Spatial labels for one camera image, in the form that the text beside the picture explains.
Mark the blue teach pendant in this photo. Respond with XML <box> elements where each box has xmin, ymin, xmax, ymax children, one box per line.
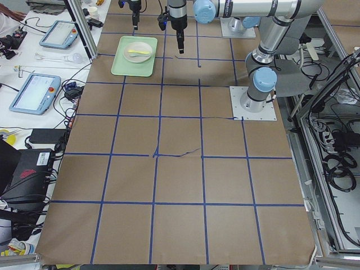
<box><xmin>9</xmin><ymin>73</ymin><xmax>61</xmax><ymax>115</ymax></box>
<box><xmin>39</xmin><ymin>20</ymin><xmax>79</xmax><ymax>50</ymax></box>

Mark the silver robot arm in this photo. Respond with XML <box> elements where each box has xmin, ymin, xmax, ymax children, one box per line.
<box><xmin>118</xmin><ymin>0</ymin><xmax>260</xmax><ymax>35</ymax></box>
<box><xmin>193</xmin><ymin>1</ymin><xmax>323</xmax><ymax>113</ymax></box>

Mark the white paper cup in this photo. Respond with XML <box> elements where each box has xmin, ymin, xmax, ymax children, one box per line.
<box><xmin>87</xmin><ymin>6</ymin><xmax>99</xmax><ymax>19</ymax></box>

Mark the grey office chair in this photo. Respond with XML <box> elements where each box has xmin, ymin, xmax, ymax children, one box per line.
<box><xmin>273</xmin><ymin>33</ymin><xmax>312</xmax><ymax>97</ymax></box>

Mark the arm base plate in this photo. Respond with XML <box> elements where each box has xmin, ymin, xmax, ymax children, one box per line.
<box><xmin>229</xmin><ymin>86</ymin><xmax>277</xmax><ymax>121</ymax></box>
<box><xmin>220</xmin><ymin>16</ymin><xmax>260</xmax><ymax>39</ymax></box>

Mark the aluminium frame post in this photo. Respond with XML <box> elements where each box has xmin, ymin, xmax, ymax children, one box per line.
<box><xmin>64</xmin><ymin>0</ymin><xmax>98</xmax><ymax>61</ymax></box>

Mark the green plastic spoon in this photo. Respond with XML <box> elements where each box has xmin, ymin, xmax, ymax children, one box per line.
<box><xmin>129</xmin><ymin>53</ymin><xmax>151</xmax><ymax>57</ymax></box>

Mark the white light bulb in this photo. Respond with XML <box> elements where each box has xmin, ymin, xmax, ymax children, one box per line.
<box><xmin>63</xmin><ymin>53</ymin><xmax>83</xmax><ymax>64</ymax></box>

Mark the light green tray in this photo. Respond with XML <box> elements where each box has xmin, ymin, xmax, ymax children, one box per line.
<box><xmin>111</xmin><ymin>36</ymin><xmax>158</xmax><ymax>77</ymax></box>

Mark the far blue teach pendant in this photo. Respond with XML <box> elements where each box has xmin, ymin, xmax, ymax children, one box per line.
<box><xmin>39</xmin><ymin>20</ymin><xmax>79</xmax><ymax>50</ymax></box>

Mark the yellow plastic fork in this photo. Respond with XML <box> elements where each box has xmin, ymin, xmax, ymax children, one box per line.
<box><xmin>127</xmin><ymin>49</ymin><xmax>151</xmax><ymax>55</ymax></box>

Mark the cream round plate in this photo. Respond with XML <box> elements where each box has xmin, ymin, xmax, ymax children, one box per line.
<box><xmin>123</xmin><ymin>42</ymin><xmax>154</xmax><ymax>64</ymax></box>

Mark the black computer box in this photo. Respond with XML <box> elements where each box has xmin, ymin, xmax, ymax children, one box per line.
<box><xmin>1</xmin><ymin>148</ymin><xmax>56</xmax><ymax>204</ymax></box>

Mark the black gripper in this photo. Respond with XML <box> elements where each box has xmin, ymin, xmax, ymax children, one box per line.
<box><xmin>128</xmin><ymin>0</ymin><xmax>141</xmax><ymax>30</ymax></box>
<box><xmin>170</xmin><ymin>16</ymin><xmax>187</xmax><ymax>54</ymax></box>

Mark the black power adapter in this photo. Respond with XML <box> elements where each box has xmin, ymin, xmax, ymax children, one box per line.
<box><xmin>87</xmin><ymin>18</ymin><xmax>104</xmax><ymax>29</ymax></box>

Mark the near blue teach pendant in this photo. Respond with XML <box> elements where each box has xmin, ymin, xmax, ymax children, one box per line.
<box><xmin>9</xmin><ymin>73</ymin><xmax>61</xmax><ymax>115</ymax></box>

